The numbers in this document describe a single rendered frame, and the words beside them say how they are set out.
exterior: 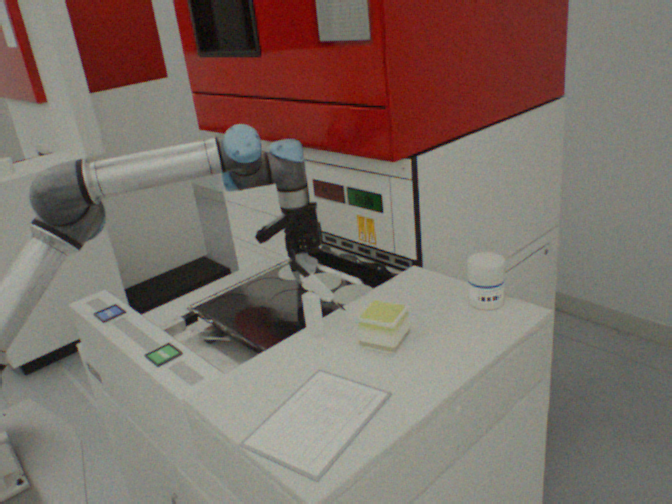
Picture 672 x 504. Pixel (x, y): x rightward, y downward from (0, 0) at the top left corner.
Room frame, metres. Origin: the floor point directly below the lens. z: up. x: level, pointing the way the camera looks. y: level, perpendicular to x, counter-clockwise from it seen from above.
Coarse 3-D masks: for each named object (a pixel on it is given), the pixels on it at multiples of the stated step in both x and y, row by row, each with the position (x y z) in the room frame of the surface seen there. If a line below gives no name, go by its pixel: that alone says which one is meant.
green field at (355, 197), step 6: (348, 192) 1.36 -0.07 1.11; (354, 192) 1.35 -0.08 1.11; (360, 192) 1.33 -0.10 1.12; (354, 198) 1.35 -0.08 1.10; (360, 198) 1.33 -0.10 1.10; (366, 198) 1.32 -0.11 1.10; (372, 198) 1.30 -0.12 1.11; (378, 198) 1.28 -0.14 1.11; (354, 204) 1.35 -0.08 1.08; (360, 204) 1.33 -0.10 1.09; (366, 204) 1.32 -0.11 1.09; (372, 204) 1.30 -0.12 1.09; (378, 204) 1.29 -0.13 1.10
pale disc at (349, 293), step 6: (342, 288) 1.26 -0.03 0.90; (348, 288) 1.26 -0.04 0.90; (354, 288) 1.25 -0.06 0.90; (360, 288) 1.25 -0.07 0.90; (366, 288) 1.24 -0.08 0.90; (336, 294) 1.23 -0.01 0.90; (342, 294) 1.23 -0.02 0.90; (348, 294) 1.23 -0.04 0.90; (354, 294) 1.22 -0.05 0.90; (360, 294) 1.22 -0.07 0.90; (336, 300) 1.20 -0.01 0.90; (342, 300) 1.20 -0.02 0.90; (348, 300) 1.20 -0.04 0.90
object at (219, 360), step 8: (200, 344) 1.12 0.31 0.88; (208, 344) 1.11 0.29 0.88; (200, 352) 1.08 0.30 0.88; (208, 352) 1.08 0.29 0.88; (216, 352) 1.07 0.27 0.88; (208, 360) 1.05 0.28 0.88; (216, 360) 1.04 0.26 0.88; (224, 360) 1.04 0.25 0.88; (232, 360) 1.03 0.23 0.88; (224, 368) 1.01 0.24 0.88; (232, 368) 1.01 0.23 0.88
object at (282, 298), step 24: (288, 264) 1.44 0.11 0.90; (240, 288) 1.33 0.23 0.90; (264, 288) 1.31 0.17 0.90; (288, 288) 1.30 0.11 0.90; (336, 288) 1.26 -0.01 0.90; (216, 312) 1.22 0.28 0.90; (240, 312) 1.20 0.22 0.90; (264, 312) 1.19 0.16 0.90; (288, 312) 1.17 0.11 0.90; (264, 336) 1.09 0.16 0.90; (288, 336) 1.07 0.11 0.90
